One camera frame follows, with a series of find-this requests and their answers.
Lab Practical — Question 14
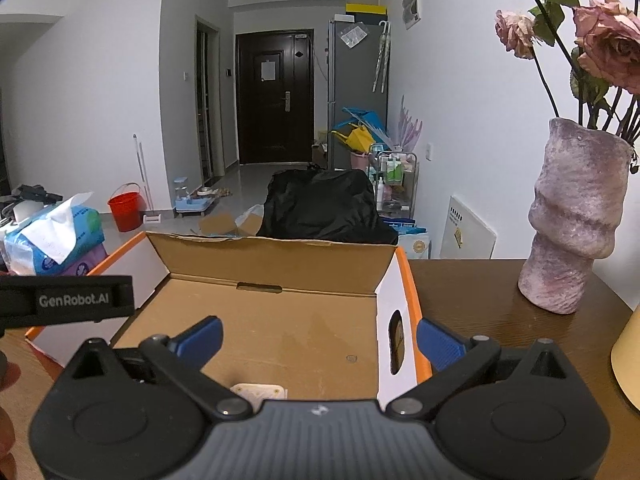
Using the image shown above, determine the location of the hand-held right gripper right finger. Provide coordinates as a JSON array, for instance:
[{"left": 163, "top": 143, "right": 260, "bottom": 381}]
[{"left": 386, "top": 319, "right": 586, "bottom": 420}]

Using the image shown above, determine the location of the folded hanging umbrella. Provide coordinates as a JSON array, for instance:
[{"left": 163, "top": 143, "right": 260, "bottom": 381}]
[{"left": 372, "top": 20, "right": 391, "bottom": 94}]

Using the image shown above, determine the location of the blue pet water feeder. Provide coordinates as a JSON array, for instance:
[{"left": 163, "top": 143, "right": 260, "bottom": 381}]
[{"left": 173, "top": 177, "right": 219, "bottom": 219}]

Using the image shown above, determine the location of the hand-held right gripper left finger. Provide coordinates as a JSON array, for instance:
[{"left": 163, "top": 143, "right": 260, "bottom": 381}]
[{"left": 50, "top": 316, "right": 256, "bottom": 422}]

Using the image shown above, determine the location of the black bag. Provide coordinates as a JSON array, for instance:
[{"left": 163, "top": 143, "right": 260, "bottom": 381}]
[{"left": 256, "top": 168, "right": 399, "bottom": 246}]

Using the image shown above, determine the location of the grey refrigerator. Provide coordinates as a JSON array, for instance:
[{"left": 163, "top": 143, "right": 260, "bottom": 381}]
[{"left": 327, "top": 19, "right": 389, "bottom": 171}]

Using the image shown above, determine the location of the cream flat packet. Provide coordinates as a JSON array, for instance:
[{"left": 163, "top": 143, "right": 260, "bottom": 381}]
[{"left": 231, "top": 382, "right": 289, "bottom": 402}]

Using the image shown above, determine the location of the cream lamp shade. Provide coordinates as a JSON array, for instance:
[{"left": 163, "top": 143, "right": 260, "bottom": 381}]
[{"left": 609, "top": 309, "right": 640, "bottom": 407}]

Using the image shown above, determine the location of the white mop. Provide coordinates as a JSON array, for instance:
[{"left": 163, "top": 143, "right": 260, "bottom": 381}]
[{"left": 132, "top": 133, "right": 162, "bottom": 225}]

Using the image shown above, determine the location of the dark entrance door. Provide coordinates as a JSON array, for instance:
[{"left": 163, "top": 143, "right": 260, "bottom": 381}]
[{"left": 235, "top": 30, "right": 315, "bottom": 165}]

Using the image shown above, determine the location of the flat cardboard piece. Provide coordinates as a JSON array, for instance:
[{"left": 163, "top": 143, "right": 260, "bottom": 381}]
[{"left": 197, "top": 211, "right": 242, "bottom": 239}]

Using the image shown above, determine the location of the red plastic bucket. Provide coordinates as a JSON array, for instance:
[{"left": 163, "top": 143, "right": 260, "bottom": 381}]
[{"left": 107, "top": 183, "right": 144, "bottom": 233}]

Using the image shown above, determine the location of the person's left hand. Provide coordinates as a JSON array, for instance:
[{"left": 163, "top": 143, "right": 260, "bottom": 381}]
[{"left": 0, "top": 354, "right": 22, "bottom": 480}]

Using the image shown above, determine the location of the purple feather decoration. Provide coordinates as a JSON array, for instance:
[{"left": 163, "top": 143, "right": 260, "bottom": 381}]
[{"left": 397, "top": 94, "right": 424, "bottom": 154}]

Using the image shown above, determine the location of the metal trolley with bottles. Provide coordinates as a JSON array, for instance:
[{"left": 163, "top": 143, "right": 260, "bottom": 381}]
[{"left": 369, "top": 143, "right": 419, "bottom": 221}]

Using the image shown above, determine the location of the pink textured vase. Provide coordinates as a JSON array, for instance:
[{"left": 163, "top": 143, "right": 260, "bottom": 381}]
[{"left": 517, "top": 117, "right": 634, "bottom": 315}]

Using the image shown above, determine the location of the white leaning board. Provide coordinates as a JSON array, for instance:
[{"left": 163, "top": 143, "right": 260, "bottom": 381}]
[{"left": 444, "top": 194, "right": 497, "bottom": 260}]

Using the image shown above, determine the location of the blue tissue pack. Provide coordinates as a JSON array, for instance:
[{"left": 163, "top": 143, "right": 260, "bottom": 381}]
[{"left": 4, "top": 191, "right": 107, "bottom": 277}]

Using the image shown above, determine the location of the blue and white package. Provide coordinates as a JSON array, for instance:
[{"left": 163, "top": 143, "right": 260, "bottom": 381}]
[{"left": 385, "top": 217, "right": 431, "bottom": 260}]

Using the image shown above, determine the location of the purple tissue pack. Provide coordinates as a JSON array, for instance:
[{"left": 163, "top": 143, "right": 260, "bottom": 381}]
[{"left": 62, "top": 242, "right": 109, "bottom": 277}]

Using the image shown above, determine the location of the clear plastic bag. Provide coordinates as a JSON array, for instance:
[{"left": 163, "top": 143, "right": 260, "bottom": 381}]
[{"left": 339, "top": 23, "right": 369, "bottom": 49}]

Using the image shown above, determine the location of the yellow and black box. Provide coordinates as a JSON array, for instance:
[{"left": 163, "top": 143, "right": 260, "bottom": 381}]
[{"left": 345, "top": 3, "right": 389, "bottom": 24}]

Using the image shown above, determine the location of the orange printed cardboard box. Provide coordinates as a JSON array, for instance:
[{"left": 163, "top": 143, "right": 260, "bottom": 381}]
[{"left": 25, "top": 231, "right": 433, "bottom": 411}]

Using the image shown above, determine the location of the dried pink rose bouquet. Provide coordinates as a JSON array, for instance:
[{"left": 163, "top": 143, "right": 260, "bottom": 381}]
[{"left": 494, "top": 0, "right": 640, "bottom": 176}]

